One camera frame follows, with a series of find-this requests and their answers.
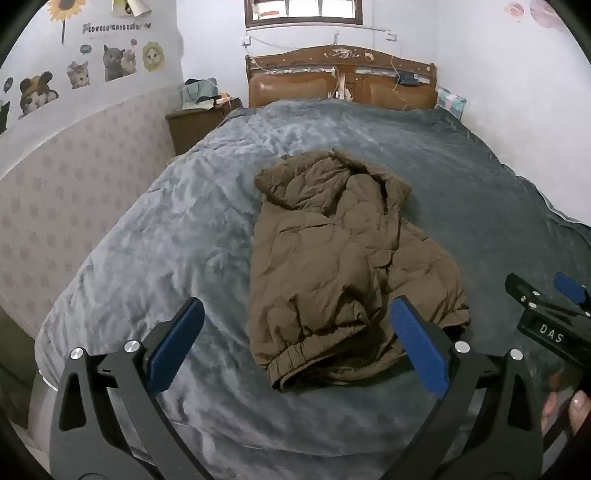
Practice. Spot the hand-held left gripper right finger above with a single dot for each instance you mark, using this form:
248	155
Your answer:
418	344

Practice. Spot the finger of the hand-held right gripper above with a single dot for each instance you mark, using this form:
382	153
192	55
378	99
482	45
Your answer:
570	287
524	290

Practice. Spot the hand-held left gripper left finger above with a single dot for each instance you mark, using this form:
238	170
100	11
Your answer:
178	344

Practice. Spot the brown puffer jacket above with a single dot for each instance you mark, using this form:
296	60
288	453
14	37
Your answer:
332	258

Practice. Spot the clothes pile on nightstand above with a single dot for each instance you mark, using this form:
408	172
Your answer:
196	92

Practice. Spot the person's right hand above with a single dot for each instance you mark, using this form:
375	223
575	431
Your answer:
581	410

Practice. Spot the grey plush blanket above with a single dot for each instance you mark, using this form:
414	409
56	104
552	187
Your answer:
184	240

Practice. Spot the checked pillow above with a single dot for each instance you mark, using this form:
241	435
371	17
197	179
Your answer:
450	102

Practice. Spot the wooden nightstand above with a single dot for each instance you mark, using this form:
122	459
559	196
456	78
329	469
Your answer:
194	127

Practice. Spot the black device on headboard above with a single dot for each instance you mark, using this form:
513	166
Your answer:
408	78

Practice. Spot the small orange object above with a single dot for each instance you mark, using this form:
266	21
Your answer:
224	100

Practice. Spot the wooden bed headboard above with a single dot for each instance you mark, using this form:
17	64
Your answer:
281	87

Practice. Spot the wooden framed window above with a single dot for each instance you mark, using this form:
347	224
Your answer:
302	21

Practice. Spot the large pink wall sticker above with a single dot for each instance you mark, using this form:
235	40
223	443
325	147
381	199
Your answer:
545	11

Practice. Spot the small pink wall sticker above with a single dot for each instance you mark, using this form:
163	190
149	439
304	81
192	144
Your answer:
515	10

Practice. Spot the tabby kitten wall sticker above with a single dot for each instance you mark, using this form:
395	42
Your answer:
78	74

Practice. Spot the hat cat wall sticker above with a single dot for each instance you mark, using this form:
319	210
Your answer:
37	92

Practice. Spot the grey cat wall sticker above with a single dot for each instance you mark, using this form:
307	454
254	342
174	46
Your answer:
115	62

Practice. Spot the sunflower cat wall sticker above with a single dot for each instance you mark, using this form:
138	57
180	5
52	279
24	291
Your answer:
153	56

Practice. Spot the lettering wall sticker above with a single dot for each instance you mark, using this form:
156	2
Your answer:
115	26

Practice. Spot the curled wall paper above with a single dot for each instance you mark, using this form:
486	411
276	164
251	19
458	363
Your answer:
129	7

